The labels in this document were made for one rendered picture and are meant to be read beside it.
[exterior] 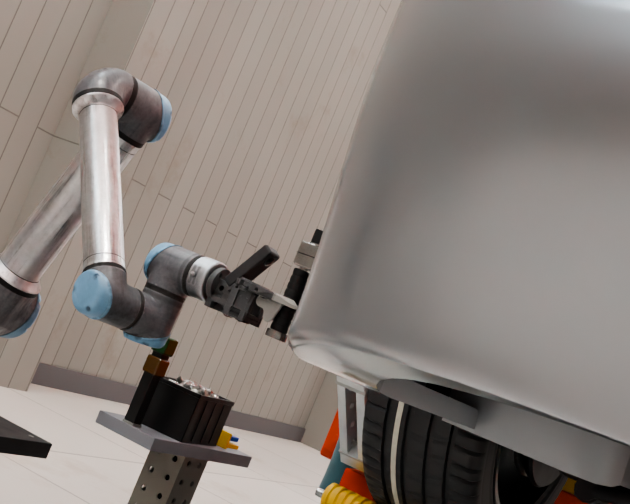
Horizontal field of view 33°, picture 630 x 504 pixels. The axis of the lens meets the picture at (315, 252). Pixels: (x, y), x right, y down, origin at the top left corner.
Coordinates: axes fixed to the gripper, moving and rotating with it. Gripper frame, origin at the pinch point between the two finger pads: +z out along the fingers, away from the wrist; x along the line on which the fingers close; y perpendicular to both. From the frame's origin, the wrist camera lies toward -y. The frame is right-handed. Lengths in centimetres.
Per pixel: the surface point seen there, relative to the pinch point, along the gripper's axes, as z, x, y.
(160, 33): -269, -225, -111
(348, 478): 19.2, -11.0, 27.5
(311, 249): -0.7, 2.5, -11.1
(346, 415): 20.3, 2.9, 15.7
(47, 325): -269, -234, 49
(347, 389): 20.3, 6.6, 11.2
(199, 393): -31.7, -27.6, 26.6
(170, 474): -33, -31, 47
